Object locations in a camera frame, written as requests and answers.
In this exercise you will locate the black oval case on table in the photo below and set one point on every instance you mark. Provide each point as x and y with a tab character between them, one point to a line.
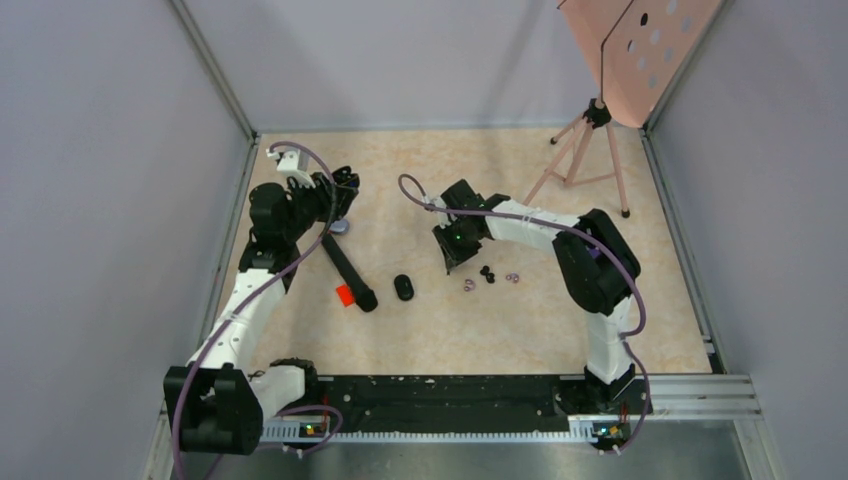
404	287

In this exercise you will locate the pink perforated board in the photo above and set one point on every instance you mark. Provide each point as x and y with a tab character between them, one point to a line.
635	48

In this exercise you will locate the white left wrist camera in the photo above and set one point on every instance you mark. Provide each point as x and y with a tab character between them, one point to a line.
292	164

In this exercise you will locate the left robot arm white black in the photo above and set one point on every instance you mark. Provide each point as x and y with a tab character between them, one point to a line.
213	405

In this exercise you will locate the pink tripod stand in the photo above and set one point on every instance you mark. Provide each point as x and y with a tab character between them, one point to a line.
566	164

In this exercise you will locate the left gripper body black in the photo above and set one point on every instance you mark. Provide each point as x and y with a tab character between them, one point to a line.
310	204

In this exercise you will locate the black earbud pair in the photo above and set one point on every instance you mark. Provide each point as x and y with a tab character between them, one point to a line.
487	273

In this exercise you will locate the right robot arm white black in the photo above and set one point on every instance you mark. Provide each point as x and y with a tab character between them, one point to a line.
598	267

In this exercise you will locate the black cylinder orange ends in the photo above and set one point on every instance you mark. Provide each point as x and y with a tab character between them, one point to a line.
354	290

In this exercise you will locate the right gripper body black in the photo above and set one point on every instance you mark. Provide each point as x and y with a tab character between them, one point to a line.
456	239

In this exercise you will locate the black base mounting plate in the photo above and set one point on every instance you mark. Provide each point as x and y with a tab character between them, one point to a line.
475	404

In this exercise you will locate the grey oval pebble case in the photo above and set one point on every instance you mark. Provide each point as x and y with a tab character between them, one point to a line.
340	227

